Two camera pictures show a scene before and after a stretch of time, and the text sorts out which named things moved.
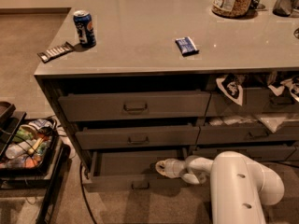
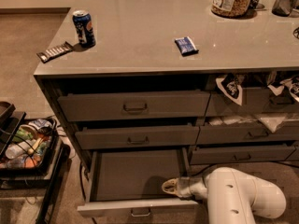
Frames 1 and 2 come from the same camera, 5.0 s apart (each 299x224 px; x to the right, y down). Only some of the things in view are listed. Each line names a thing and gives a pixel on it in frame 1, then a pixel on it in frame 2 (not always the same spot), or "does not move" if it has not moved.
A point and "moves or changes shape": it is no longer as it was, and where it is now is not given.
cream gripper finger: [161, 163] to [170, 186]
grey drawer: [131, 171] moves or changes shape
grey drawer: [135, 136] does not move
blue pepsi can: [84, 27] does not move
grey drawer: [247, 133] does not move
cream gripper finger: [163, 173] to [177, 193]
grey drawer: [114, 105] does not move
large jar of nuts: [233, 0] does not move
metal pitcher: [286, 1] does not move
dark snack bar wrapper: [48, 54] does not move
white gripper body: [173, 168] to [189, 187]
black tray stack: [10, 120] does not move
